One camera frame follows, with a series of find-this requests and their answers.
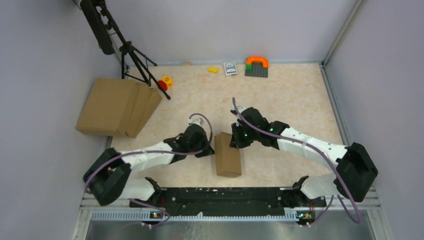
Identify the red round toy disc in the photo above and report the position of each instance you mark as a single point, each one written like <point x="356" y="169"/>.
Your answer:
<point x="163" y="85"/>

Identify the green toy brick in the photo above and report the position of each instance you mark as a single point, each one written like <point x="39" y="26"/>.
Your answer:
<point x="248" y="67"/>

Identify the orange arch toy piece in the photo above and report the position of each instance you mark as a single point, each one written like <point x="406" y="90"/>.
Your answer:
<point x="258" y="60"/>

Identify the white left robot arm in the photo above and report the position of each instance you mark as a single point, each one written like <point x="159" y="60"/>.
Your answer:
<point x="107" y="178"/>

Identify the stack of folded cardboard boxes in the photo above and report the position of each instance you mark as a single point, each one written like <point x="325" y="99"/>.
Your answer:
<point x="118" y="108"/>

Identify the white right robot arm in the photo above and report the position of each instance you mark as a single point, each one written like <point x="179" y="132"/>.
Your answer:
<point x="352" y="170"/>

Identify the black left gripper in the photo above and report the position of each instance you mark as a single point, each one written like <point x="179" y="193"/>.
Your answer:
<point x="204" y="138"/>

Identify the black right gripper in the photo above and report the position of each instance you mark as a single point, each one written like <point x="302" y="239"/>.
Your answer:
<point x="236" y="141"/>

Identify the aluminium frame rail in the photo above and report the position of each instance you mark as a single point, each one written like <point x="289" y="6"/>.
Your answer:
<point x="301" y="216"/>

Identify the blue playing card deck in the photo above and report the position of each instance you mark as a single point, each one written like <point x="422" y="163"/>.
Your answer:
<point x="230" y="68"/>

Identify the yellow round toy disc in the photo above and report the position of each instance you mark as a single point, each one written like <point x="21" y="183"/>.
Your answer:
<point x="168" y="81"/>

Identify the black camera tripod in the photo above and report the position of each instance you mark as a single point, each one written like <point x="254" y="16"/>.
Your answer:
<point x="112" y="42"/>

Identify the grey building baseplate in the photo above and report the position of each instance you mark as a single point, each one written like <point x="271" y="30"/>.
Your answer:
<point x="257" y="71"/>

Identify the yellow toy block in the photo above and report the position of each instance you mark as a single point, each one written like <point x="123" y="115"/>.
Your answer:
<point x="213" y="70"/>

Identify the brown cardboard box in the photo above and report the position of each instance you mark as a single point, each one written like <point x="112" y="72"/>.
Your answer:
<point x="227" y="159"/>

